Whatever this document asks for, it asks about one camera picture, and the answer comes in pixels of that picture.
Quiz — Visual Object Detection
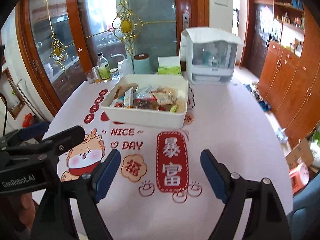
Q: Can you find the white squeeze wash bottle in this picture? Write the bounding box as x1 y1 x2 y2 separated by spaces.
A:
111 54 134 76

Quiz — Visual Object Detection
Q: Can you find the cardboard box on floor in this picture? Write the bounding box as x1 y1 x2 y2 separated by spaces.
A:
285 138 319 172

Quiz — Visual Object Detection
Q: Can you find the white plastic storage bin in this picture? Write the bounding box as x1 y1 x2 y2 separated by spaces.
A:
101 74 189 129

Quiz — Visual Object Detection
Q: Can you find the mint green cylindrical canister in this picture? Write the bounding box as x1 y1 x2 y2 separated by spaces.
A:
133 53 152 74

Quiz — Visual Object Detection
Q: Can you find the orange wooden cabinet wall unit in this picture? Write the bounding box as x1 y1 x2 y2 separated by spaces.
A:
258 0 319 147

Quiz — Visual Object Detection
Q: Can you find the clear bottle green label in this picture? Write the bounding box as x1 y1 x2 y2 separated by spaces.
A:
97 52 112 82

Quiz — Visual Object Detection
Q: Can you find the pink plastic stool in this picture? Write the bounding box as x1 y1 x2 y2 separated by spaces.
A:
289 163 310 194

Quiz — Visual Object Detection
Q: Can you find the dark wooden entrance door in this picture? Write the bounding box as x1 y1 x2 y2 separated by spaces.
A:
240 0 273 77

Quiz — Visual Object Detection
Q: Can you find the white dish cabinet with cover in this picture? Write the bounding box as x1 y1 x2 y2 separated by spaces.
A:
180 27 246 85

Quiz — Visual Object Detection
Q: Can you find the clear bag brown nut brittle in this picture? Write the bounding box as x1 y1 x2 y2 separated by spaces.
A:
133 99 159 111

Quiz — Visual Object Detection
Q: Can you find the small glass jar orange base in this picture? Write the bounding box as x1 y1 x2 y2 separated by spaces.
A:
92 66 103 83

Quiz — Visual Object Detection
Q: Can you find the green tissue box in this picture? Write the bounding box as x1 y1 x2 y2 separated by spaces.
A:
157 56 182 75

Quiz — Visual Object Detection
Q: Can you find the pink printed tablecloth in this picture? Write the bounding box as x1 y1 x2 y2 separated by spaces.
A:
47 80 293 239

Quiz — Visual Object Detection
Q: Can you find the clear bag yellow puffed snack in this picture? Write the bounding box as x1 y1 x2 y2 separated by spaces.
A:
163 87 177 100

